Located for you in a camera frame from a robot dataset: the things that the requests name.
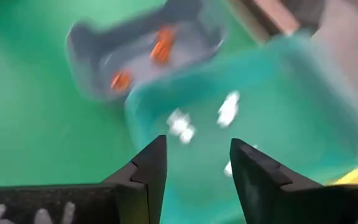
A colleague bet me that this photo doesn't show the black metal table frame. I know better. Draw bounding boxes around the black metal table frame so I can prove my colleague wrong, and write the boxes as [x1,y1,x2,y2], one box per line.
[225,0,295,44]

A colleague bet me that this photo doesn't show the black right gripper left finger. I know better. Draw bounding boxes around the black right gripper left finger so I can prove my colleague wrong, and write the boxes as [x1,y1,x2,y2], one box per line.
[0,134,168,224]

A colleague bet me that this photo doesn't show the teal translucent plastic bin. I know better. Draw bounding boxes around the teal translucent plastic bin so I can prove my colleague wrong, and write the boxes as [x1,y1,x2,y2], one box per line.
[124,30,358,224]

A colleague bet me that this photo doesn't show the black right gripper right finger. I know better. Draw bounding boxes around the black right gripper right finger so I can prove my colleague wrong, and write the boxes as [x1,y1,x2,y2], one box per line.
[229,138,358,224]

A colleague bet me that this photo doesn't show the grey-blue plastic bin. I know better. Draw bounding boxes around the grey-blue plastic bin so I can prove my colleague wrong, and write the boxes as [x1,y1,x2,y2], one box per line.
[65,0,227,103]

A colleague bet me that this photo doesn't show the white skeleton figurine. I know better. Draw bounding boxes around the white skeleton figurine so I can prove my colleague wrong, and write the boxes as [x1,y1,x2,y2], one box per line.
[216,90,241,129]
[165,108,196,145]
[223,160,233,178]

